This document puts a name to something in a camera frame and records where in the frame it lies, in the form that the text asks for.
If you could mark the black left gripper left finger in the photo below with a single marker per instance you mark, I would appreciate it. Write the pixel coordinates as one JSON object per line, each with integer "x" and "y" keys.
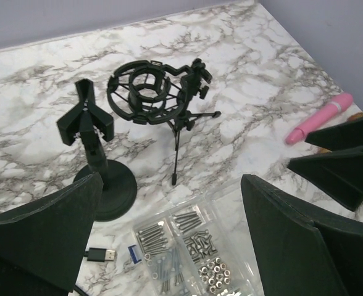
{"x": 42, "y": 242}

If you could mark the black tripod shock-mount stand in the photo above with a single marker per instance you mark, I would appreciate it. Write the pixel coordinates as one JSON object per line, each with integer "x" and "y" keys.
{"x": 150, "y": 92}

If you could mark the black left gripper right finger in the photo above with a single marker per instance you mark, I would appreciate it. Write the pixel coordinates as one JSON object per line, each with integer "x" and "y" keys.
{"x": 300, "y": 248}

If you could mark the pink microphone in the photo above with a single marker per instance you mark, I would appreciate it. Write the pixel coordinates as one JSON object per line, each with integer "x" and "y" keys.
{"x": 335, "y": 106}

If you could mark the black round-base mic stand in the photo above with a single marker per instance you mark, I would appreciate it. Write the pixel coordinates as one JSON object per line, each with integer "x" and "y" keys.
{"x": 86, "y": 121}

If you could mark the gold microphone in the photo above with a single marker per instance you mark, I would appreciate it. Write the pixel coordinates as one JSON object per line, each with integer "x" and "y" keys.
{"x": 351, "y": 118}

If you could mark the clear plastic screw box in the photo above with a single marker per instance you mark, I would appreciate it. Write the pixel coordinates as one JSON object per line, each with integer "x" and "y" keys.
{"x": 201, "y": 246}

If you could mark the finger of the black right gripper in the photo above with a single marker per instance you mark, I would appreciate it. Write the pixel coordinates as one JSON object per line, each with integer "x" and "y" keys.
{"x": 339, "y": 137}
{"x": 339, "y": 174}

